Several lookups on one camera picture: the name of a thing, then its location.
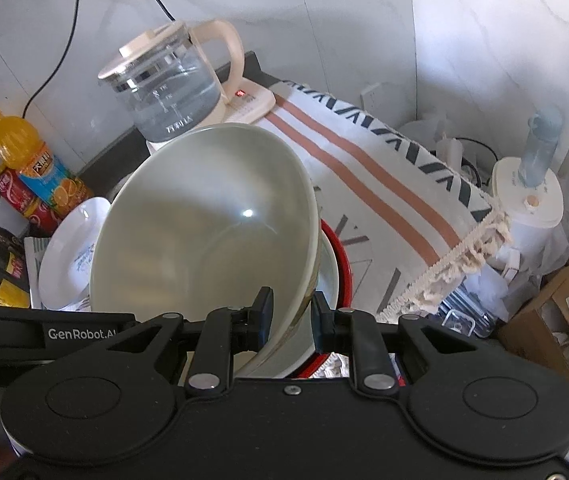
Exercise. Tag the orange juice bottle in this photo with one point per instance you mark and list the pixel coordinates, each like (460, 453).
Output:
(23, 150)

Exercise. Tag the red and black bowl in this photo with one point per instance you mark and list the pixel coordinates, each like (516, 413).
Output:
(331, 365)

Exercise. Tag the patterned fringed table cloth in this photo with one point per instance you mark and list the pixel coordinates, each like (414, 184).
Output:
(414, 228)

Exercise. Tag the white bowl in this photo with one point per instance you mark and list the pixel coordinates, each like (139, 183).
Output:
(314, 309)

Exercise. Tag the dark pot with trash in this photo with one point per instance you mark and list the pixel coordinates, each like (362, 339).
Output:
(451, 152)

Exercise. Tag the light blue water bottle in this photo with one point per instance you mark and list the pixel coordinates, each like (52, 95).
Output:
(545, 127)

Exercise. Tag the red snack can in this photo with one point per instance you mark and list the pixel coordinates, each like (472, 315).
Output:
(21, 198)

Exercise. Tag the white rice cooker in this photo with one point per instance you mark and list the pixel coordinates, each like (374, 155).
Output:
(533, 212)

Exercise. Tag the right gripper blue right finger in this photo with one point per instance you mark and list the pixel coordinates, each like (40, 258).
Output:
(366, 343)

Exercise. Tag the white plate Sweet print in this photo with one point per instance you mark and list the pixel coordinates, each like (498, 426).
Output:
(64, 274)

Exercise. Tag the glass electric kettle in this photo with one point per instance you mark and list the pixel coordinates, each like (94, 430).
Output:
(159, 54)

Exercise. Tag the cream bowl with yellow pattern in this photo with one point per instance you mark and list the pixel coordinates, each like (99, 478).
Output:
(206, 222)

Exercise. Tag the cream kettle base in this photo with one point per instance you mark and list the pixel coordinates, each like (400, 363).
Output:
(244, 105)

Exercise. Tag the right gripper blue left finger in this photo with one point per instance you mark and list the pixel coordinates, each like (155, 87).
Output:
(225, 333)

